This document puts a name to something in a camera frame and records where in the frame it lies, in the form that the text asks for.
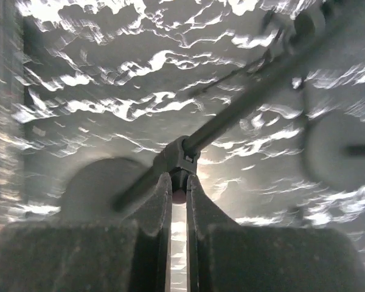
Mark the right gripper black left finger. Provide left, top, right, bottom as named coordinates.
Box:
left=0, top=173, right=172, bottom=291

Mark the black round-base desk stand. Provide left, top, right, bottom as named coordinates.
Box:
left=301, top=110, right=365, bottom=192

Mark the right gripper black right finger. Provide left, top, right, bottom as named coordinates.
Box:
left=186, top=175, right=365, bottom=291

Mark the black clamp arm purple mic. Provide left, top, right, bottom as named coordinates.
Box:
left=57, top=19, right=344, bottom=226

